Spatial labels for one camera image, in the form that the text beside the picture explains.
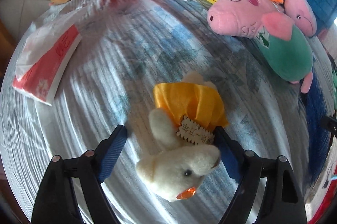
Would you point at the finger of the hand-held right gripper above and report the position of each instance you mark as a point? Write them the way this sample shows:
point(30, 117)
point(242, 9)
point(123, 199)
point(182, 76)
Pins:
point(330, 125)

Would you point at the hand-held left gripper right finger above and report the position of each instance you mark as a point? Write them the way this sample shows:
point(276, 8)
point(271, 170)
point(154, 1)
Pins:
point(231, 163)

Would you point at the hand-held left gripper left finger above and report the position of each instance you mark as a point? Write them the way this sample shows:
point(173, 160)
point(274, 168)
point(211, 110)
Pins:
point(113, 152)

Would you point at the small cream bear yellow dress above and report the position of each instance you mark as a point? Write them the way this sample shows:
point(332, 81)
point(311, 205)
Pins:
point(173, 171)

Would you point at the blue feather duster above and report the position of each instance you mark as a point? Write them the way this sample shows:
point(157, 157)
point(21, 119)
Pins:
point(316, 129)

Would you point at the red and white printed bag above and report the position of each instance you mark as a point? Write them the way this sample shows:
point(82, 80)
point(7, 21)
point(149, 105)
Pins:
point(325, 195)

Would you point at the red tissue pack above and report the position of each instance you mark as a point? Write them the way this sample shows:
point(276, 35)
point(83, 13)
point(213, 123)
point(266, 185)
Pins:
point(52, 63)

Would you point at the pink pig plush orange dress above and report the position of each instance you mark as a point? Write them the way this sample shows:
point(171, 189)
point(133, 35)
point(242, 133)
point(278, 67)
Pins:
point(300, 13)

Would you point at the pink pig plush green shirt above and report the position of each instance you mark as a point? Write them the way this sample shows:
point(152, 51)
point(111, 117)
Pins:
point(247, 18)

